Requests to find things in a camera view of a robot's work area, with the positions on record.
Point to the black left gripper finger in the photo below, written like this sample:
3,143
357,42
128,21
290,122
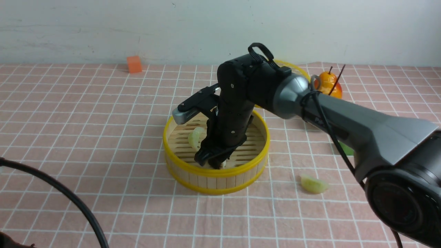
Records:
208,155

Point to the green foam cube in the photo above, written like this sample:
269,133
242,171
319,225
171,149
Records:
346,149

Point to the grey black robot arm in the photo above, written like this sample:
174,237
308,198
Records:
396,159

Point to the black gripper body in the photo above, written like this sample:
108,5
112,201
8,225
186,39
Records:
230,123

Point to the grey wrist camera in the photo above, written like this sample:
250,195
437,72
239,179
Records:
203,101

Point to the bamboo steamer tray yellow rim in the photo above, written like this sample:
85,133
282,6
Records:
243,167

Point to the orange yellow toy pear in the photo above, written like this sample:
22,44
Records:
329,84

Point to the woven steamer lid yellow rim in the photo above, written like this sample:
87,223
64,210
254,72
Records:
294,68

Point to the orange foam cube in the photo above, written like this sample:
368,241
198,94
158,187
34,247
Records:
134,64

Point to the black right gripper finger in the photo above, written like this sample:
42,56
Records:
219,155

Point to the pink checkered tablecloth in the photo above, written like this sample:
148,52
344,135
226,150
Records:
98,130

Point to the pale green dumpling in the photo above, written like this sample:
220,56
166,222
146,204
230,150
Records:
313,185

